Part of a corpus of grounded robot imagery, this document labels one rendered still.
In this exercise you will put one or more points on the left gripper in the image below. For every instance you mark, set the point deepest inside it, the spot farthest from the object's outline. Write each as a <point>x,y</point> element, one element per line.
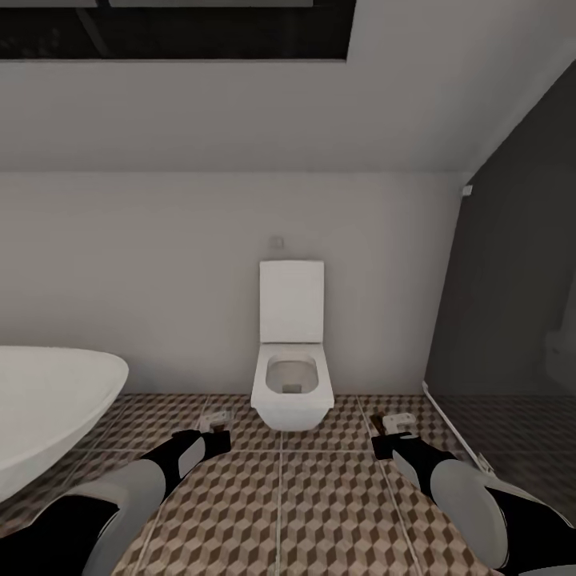
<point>219,443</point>

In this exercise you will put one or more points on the toilet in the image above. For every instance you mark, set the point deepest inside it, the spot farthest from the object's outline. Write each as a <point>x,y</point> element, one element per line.
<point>292,389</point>

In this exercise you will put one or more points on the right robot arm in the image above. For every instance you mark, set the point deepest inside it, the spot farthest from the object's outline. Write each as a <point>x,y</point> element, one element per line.
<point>505,527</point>

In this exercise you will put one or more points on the door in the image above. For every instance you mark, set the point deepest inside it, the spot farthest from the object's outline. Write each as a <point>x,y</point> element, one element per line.
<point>502,362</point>

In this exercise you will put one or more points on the bathtub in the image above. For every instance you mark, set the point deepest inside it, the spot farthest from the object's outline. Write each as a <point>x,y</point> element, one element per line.
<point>50,398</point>

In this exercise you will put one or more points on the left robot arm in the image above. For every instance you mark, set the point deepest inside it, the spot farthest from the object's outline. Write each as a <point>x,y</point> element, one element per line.
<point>87,530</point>

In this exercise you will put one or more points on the fixed window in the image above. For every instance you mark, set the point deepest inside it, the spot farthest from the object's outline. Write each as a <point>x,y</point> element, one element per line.
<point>175,29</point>

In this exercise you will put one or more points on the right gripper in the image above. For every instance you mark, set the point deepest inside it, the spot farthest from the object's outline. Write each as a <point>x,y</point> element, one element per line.
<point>382,446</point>

